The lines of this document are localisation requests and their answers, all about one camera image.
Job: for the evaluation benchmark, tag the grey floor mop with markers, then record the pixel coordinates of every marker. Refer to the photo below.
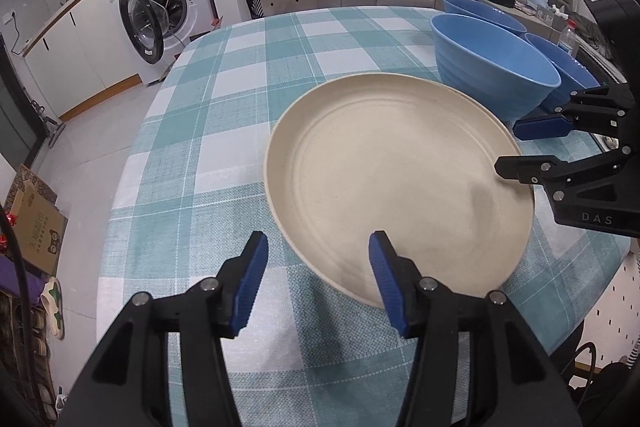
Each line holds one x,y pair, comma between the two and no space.
50,124

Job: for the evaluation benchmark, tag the grey tissue box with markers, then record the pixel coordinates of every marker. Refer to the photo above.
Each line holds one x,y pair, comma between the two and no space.
550,16

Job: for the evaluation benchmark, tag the shoe rack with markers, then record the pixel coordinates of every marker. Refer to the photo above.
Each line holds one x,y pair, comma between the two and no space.
20,357

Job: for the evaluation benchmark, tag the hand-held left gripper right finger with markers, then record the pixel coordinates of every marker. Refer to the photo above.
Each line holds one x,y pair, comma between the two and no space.
392,287

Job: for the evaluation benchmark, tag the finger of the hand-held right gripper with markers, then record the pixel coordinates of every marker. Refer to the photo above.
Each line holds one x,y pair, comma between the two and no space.
520,168
540,128

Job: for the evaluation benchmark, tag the white kitchen cabinet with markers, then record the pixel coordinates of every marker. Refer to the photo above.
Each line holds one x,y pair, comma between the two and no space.
75,57

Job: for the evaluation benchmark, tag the beige ribbed plate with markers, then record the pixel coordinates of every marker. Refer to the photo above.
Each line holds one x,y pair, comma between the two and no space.
390,177

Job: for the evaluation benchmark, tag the brown cardboard box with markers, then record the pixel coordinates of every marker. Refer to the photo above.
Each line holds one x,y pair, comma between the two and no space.
40,232

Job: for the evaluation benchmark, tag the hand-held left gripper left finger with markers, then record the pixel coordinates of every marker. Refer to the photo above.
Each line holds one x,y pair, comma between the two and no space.
247,282

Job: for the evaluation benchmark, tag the purple box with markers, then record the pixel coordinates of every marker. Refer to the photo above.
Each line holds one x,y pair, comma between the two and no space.
25,279

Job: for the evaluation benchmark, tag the dark glass door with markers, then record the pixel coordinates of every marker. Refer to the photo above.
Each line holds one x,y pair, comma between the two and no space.
12,117

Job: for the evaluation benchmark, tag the clear plastic water bottle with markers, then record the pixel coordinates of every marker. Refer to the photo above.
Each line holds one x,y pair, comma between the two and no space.
568,38

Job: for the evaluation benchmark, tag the blue bowl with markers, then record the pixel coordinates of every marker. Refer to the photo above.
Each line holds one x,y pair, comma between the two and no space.
570,77
480,9
480,72

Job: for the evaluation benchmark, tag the patterned brown cardboard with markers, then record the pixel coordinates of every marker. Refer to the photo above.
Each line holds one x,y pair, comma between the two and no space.
25,177

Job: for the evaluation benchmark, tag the cream green slipper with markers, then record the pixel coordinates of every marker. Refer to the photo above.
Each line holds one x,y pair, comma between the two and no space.
52,307

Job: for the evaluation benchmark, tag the teal white checked tablecloth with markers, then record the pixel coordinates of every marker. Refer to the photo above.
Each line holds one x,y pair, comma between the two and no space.
210,157

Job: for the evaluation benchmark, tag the white pegboard panel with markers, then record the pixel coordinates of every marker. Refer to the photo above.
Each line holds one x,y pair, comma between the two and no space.
615,307

